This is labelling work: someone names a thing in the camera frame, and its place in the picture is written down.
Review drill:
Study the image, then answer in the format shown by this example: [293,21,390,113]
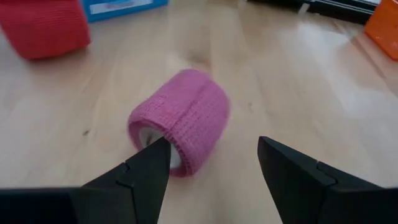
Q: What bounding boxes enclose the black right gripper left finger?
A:
[0,136,172,224]

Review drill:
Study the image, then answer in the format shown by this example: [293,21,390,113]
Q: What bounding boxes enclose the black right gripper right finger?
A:
[257,136,398,224]

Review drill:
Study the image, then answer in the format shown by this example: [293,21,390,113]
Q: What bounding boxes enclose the pink bandage roll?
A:
[127,68,231,179]

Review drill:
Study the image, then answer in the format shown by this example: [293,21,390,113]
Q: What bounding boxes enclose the orange block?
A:
[363,0,398,62]

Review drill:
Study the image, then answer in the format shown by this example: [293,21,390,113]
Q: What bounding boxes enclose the blue first aid kit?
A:
[80,0,170,24]

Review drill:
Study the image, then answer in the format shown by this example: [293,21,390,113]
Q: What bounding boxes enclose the red small block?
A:
[0,0,92,61]

